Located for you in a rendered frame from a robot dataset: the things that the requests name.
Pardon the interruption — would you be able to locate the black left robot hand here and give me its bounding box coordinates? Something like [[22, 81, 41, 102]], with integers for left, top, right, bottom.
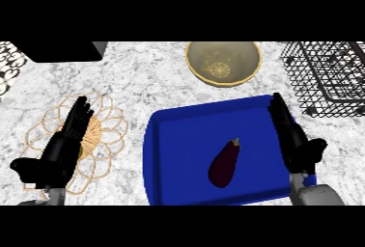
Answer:
[[9, 96, 96, 190]]

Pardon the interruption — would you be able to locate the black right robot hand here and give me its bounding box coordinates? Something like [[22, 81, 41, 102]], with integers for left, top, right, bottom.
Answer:
[[266, 92, 330, 176]]

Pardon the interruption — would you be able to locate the dark purple eggplant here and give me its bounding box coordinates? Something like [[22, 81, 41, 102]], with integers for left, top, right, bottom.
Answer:
[[207, 137, 242, 189]]

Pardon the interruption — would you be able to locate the blue tray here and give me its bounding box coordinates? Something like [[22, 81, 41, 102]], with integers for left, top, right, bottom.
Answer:
[[142, 94, 319, 206]]

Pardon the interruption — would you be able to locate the woven tan flower placemat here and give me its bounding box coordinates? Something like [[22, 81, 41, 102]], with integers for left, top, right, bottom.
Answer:
[[21, 90, 130, 196]]

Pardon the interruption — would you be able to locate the white black patterned object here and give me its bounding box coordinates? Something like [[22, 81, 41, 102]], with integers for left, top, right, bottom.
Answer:
[[0, 41, 28, 96]]

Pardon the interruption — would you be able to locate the tan bowl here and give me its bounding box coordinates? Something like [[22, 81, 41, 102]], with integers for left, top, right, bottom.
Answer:
[[183, 41, 263, 88]]

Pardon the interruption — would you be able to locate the black appliance block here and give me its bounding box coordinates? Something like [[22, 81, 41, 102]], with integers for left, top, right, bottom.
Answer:
[[13, 41, 109, 64]]

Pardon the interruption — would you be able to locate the black wire tiered basket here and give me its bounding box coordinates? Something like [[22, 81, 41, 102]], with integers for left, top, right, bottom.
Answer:
[[279, 41, 365, 118]]

